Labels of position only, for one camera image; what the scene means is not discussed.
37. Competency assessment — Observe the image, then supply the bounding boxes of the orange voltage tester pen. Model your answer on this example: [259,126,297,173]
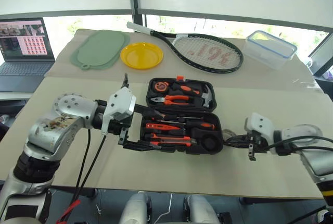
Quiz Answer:
[145,122,182,132]

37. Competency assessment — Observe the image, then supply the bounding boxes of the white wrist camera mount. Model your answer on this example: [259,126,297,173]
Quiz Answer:
[101,86,137,135]
[244,112,276,144]

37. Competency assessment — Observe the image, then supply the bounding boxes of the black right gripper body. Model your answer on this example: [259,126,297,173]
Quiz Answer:
[247,131,270,161]

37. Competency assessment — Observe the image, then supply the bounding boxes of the red strap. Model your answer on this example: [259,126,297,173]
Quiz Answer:
[55,200,82,224]

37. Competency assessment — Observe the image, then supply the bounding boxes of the yellow plastic plate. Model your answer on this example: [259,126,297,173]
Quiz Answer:
[120,42,164,70]

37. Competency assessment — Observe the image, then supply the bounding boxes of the orange black utility knife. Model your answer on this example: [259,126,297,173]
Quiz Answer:
[145,133,196,148]

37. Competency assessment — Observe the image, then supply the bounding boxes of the silver rounded robot leg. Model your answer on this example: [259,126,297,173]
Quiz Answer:
[119,192,153,224]
[183,194,221,224]

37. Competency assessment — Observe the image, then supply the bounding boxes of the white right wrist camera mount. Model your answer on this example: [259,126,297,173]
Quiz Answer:
[244,112,276,144]

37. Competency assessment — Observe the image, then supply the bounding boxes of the orange handled pliers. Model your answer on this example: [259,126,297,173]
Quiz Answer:
[150,94,191,107]

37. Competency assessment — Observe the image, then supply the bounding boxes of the orange black tape measure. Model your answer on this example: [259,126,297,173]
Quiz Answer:
[153,81,170,93]

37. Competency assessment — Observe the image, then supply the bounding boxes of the black tennis racket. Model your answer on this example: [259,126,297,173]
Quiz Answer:
[126,21,245,74]

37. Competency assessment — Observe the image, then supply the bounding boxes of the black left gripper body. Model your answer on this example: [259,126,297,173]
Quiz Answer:
[107,72,138,146]

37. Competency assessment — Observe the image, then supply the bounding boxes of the beige paper table cover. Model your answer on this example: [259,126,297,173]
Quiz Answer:
[44,28,326,95]

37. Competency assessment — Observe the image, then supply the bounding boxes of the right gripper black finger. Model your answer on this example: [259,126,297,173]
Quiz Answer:
[226,133,249,142]
[224,140,251,148]

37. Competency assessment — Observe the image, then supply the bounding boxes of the black tool case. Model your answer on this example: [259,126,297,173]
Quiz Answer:
[139,76,225,156]

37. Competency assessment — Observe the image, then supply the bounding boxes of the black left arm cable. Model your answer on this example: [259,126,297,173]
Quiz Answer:
[74,132,107,204]
[70,128,92,209]

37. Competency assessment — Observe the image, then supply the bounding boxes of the electrical tape roll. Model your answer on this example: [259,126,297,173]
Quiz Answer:
[222,128,235,142]

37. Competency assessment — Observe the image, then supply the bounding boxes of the open laptop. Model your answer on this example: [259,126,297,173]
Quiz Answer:
[0,17,56,93]

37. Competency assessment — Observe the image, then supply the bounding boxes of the thin white cable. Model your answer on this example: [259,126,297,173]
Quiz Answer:
[155,193,173,224]

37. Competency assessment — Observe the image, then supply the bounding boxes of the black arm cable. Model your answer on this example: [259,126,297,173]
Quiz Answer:
[266,135,333,155]
[74,132,107,204]
[70,128,92,209]

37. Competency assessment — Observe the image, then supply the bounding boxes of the orange black handled screwdriver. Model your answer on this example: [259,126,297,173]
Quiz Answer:
[156,119,216,131]
[156,113,204,121]

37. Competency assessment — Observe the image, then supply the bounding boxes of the clear plastic container blue rim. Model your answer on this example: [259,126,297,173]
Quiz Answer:
[245,30,298,70]

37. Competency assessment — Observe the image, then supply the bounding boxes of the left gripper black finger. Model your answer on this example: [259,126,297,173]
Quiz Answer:
[135,104,166,120]
[123,140,162,152]

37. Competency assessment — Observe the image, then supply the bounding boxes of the green silicone mat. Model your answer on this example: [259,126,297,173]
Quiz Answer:
[70,29,131,71]

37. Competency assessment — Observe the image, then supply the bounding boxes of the claw hammer orange black handle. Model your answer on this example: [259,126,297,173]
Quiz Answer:
[170,81,215,109]

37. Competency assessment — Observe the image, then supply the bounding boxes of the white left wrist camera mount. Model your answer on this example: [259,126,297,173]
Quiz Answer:
[101,86,137,135]

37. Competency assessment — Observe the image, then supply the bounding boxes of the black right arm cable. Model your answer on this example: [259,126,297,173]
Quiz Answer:
[266,135,333,155]

